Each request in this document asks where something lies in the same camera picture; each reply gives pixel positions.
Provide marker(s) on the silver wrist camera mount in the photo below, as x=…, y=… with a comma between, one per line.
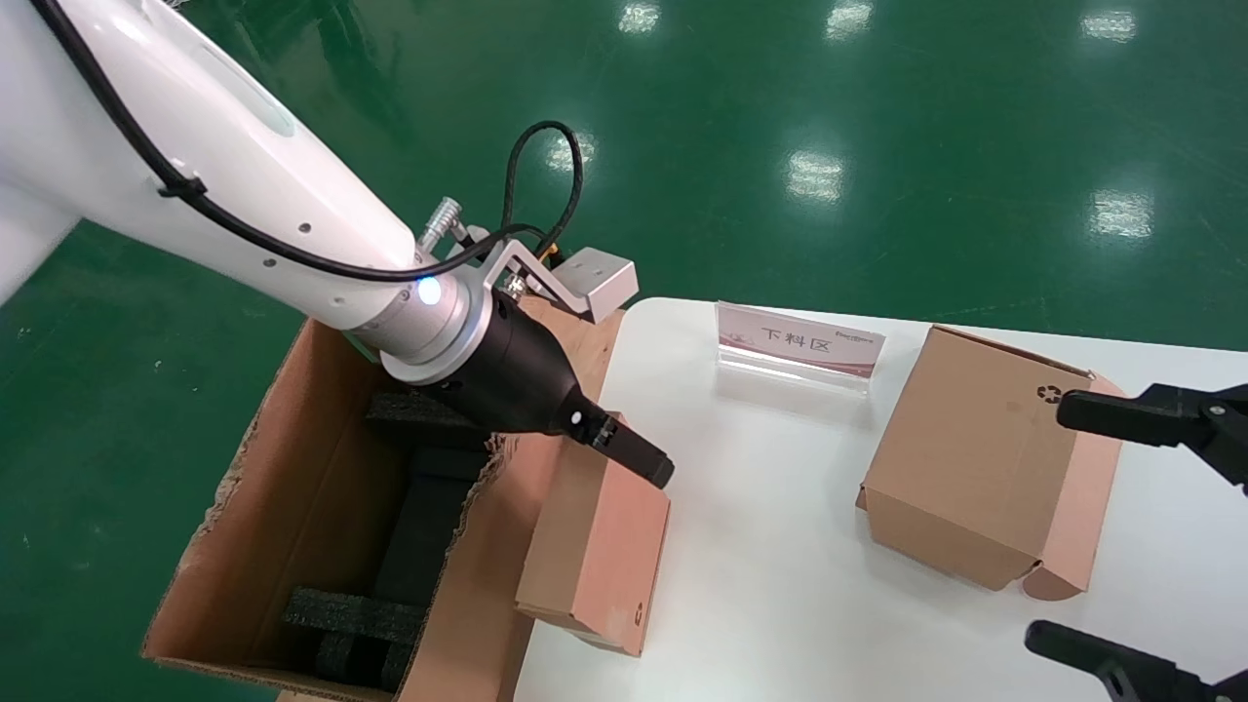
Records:
x=604, y=278

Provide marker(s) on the acrylic sign with red label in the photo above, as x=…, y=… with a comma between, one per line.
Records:
x=799, y=341

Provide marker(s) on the cardboard box with recycling symbol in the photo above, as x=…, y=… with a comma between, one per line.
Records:
x=975, y=458

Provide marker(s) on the black foam block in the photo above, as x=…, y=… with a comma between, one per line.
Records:
x=409, y=421
x=351, y=624

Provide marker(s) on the small plain cardboard box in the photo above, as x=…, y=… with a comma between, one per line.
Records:
x=604, y=556

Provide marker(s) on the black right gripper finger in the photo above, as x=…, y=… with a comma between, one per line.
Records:
x=1111, y=414
x=1150, y=678

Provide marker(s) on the black foam base pad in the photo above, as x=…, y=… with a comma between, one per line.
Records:
x=429, y=526

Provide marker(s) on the big open cardboard box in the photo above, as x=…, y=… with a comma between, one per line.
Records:
x=292, y=507

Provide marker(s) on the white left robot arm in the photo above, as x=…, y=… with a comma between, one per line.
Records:
x=244, y=127

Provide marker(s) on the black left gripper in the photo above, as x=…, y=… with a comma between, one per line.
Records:
x=517, y=380

